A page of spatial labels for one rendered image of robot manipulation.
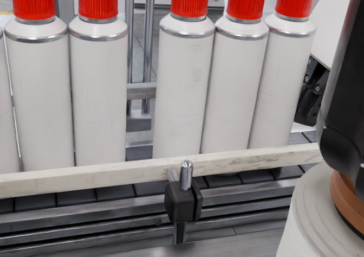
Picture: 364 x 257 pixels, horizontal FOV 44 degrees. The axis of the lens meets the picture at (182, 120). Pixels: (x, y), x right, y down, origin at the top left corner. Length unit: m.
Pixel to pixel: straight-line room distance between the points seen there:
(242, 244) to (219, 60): 0.17
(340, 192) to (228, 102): 0.28
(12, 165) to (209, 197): 0.19
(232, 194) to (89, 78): 0.19
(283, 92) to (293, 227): 0.29
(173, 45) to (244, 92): 0.08
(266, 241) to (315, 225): 0.26
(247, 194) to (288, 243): 0.29
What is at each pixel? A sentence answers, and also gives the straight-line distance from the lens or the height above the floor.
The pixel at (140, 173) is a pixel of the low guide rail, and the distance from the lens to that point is 0.44.
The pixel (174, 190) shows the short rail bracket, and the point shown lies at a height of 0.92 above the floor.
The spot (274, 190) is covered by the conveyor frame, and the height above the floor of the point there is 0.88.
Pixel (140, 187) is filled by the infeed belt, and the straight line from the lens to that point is 0.47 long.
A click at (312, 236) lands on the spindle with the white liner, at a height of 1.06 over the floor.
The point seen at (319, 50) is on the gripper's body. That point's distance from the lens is 0.50.
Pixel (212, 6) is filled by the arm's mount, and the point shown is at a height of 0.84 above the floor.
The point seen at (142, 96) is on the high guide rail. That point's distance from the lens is 0.48.
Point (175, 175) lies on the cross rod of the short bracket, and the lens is 0.44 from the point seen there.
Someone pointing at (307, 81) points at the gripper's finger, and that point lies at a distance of 0.52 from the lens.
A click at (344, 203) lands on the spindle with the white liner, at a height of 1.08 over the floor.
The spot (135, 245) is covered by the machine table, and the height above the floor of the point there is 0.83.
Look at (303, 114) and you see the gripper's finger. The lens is 0.52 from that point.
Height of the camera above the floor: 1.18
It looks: 31 degrees down
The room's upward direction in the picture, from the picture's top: 5 degrees clockwise
